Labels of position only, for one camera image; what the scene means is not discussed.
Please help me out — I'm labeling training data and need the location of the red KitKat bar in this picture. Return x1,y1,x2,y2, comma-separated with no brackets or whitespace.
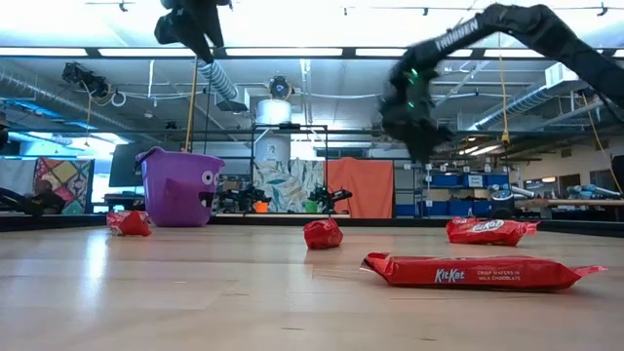
302,217,344,252
446,216,541,248
360,252,608,293
105,210,153,238

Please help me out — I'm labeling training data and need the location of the white cylinder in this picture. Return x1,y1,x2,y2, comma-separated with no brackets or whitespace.
255,98,293,126

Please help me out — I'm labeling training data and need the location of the silver ceiling duct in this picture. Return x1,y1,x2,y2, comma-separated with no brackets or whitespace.
475,80,594,132

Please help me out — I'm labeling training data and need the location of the purple monster-face bucket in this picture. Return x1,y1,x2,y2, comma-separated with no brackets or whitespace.
135,145,227,228

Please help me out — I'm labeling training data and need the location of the silver flexible duct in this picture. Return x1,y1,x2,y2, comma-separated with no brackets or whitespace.
197,58,241,102

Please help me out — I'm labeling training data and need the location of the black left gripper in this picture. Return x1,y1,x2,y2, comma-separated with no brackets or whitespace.
154,0,233,63

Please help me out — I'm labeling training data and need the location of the fluorescent ceiling lamp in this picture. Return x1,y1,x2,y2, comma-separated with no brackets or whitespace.
457,143,503,157

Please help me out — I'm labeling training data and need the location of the black overhead crossbar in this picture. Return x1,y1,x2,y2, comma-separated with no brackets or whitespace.
0,45,624,61

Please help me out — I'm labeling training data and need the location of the grey ceiling duct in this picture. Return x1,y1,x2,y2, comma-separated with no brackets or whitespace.
0,70,162,142

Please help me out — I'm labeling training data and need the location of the yellow hanging strap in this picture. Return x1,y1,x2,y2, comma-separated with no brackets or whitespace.
491,53,512,147

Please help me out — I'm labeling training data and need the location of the long wooden table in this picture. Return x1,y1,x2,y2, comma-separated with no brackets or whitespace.
516,197,624,210

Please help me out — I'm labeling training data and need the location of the yellow hanging cord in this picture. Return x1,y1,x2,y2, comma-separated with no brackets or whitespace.
580,92,624,194
183,58,200,151

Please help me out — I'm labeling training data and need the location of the black hanging device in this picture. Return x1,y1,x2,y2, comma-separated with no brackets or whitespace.
61,61,111,100

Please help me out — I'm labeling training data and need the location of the black rack frame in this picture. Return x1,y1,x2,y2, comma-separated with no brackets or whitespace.
249,124,331,218

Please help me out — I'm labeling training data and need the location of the black monitor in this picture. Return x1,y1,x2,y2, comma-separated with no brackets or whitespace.
107,140,147,189

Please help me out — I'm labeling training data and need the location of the metal shelf rack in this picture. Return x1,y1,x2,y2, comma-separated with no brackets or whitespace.
393,163,512,219

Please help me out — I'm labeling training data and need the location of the orange cloth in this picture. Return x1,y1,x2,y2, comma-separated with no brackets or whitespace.
324,156,395,219

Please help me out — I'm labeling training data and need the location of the colourful patchwork quilt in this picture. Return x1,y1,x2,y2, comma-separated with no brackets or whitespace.
32,156,96,215

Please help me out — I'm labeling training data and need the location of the grey ventilation box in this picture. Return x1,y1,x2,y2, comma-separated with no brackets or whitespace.
214,87,252,113

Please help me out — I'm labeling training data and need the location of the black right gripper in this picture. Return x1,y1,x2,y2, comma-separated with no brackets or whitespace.
380,95,455,165

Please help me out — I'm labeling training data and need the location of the black aluminium table frame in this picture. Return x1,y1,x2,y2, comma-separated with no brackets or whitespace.
0,213,624,239

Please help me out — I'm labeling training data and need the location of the person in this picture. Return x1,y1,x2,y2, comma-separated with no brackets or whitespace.
31,178,68,215

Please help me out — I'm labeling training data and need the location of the black round fan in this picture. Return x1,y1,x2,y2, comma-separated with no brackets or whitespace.
268,75,293,101

